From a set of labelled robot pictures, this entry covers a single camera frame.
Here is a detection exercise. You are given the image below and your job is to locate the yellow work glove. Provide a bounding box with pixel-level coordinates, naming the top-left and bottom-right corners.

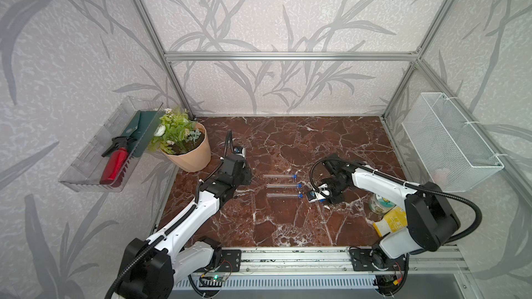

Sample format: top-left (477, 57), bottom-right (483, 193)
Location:
top-left (373, 206), bottom-right (407, 238)

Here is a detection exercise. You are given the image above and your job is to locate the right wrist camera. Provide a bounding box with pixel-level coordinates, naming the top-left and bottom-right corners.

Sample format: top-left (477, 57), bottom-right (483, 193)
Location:
top-left (305, 190), bottom-right (331, 203)

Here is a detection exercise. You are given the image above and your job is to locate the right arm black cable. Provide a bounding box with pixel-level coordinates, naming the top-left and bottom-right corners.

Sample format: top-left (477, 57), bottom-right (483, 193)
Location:
top-left (308, 155), bottom-right (483, 244)

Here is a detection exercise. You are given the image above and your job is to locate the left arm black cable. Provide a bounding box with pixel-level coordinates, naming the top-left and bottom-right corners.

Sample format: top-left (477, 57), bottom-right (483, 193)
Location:
top-left (103, 130), bottom-right (234, 299)

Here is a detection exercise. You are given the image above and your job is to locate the white wire mesh basket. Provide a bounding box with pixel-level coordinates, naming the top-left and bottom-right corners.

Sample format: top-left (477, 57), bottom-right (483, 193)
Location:
top-left (402, 92), bottom-right (504, 193)

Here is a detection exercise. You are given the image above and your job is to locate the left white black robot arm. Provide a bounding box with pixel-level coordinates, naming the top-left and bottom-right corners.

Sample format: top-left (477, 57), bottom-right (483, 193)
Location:
top-left (105, 152), bottom-right (252, 298)

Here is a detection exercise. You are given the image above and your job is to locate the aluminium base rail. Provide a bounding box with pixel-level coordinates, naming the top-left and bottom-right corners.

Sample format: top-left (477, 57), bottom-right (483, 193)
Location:
top-left (218, 246), bottom-right (470, 277)

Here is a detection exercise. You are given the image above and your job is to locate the clear plastic wall bin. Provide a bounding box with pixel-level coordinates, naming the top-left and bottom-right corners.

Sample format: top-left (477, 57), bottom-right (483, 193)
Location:
top-left (59, 96), bottom-right (163, 192)

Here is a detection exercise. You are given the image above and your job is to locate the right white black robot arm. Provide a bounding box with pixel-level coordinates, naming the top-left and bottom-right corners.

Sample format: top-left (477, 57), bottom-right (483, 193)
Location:
top-left (319, 157), bottom-right (461, 259)

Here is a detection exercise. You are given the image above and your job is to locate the red spray bottle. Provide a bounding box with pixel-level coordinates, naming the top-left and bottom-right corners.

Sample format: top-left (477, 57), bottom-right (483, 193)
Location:
top-left (99, 136), bottom-right (136, 188)

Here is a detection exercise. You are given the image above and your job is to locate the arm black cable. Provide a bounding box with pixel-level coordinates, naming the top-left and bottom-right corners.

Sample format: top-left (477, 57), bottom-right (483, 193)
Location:
top-left (103, 130), bottom-right (234, 299)
top-left (308, 155), bottom-right (483, 244)

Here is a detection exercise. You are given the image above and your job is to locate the clear test tube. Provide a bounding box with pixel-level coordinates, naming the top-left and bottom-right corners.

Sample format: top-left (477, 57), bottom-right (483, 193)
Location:
top-left (263, 174), bottom-right (294, 180)
top-left (266, 184), bottom-right (298, 188)
top-left (266, 192), bottom-right (300, 199)

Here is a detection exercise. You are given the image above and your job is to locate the terracotta pot with green plant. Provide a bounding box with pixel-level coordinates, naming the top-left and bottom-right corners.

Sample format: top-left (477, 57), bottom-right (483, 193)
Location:
top-left (148, 108), bottom-right (211, 172)

